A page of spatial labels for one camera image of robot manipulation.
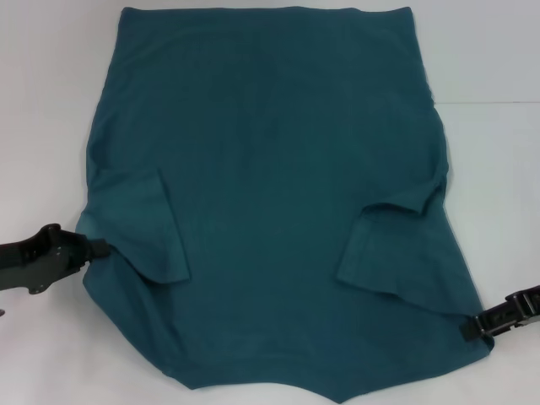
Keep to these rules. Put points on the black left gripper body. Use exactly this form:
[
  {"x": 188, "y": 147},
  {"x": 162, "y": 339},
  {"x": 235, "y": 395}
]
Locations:
[{"x": 40, "y": 260}]

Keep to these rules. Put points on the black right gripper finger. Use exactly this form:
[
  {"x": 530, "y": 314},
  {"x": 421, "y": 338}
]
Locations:
[{"x": 489, "y": 324}]

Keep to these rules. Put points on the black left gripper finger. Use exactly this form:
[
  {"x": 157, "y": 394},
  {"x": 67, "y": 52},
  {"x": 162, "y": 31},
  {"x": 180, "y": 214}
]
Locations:
[{"x": 97, "y": 249}]

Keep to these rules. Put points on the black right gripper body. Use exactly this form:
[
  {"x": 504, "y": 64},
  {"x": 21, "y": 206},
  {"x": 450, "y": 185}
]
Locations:
[{"x": 525, "y": 306}]

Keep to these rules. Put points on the blue short-sleeved shirt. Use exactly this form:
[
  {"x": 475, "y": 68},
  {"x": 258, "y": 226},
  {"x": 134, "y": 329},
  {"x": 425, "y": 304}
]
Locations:
[{"x": 261, "y": 169}]

